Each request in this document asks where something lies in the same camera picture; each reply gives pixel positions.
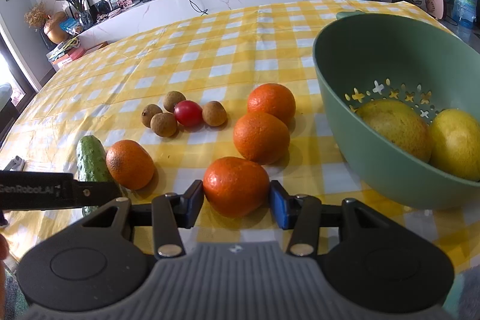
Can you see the yellow-green pear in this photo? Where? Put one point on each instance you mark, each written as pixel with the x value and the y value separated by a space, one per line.
pixel 455 135
pixel 399 124

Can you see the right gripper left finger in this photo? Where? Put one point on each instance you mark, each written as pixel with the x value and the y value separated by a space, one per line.
pixel 170 212

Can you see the pink small heater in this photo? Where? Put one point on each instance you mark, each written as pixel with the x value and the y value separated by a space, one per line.
pixel 436 8

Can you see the orange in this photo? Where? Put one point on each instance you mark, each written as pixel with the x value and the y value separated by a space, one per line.
pixel 130 164
pixel 235 187
pixel 276 100
pixel 261 138

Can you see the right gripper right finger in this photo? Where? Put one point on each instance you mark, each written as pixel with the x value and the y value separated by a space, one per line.
pixel 301 214

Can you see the pink cardboard box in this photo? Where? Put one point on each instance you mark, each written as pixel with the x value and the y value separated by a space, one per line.
pixel 70 56

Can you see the green cucumber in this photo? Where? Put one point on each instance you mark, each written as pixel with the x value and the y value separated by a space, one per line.
pixel 92 168

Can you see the yellow checkered tablecloth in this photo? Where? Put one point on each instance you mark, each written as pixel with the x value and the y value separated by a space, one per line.
pixel 220 57

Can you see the green colander bowl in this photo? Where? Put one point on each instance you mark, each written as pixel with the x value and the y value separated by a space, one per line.
pixel 401 97

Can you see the golden gourd ornament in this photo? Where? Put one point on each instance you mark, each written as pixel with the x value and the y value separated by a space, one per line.
pixel 52 27

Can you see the brown longan fruit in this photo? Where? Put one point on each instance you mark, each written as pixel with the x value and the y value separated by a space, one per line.
pixel 171 99
pixel 148 113
pixel 164 124
pixel 214 114

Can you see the blue water bottle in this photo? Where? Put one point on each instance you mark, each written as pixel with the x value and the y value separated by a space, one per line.
pixel 464 12

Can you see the red cherry tomato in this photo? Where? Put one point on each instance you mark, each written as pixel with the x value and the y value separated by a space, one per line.
pixel 188 113

